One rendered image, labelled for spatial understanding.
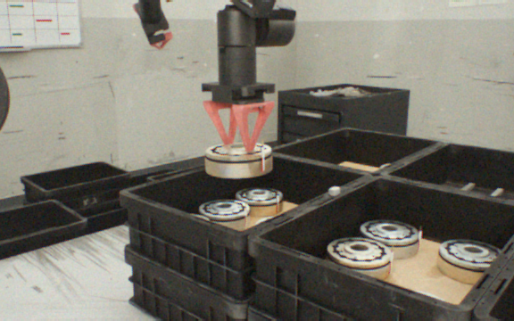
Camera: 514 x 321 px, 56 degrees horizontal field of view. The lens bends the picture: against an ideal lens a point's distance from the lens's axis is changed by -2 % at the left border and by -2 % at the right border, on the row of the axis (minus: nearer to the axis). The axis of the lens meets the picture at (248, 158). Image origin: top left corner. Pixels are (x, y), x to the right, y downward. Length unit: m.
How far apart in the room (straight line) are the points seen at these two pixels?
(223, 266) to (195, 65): 3.71
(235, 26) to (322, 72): 4.35
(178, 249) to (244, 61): 0.31
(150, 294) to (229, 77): 0.42
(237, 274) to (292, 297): 0.10
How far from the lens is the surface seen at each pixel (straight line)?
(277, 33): 0.76
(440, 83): 4.39
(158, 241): 0.84
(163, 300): 0.88
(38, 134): 3.74
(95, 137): 3.92
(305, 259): 0.62
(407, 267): 0.85
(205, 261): 0.77
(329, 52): 4.98
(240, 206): 0.99
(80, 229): 1.72
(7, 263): 1.23
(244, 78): 0.71
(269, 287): 0.69
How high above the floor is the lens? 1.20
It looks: 15 degrees down
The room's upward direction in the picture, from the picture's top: straight up
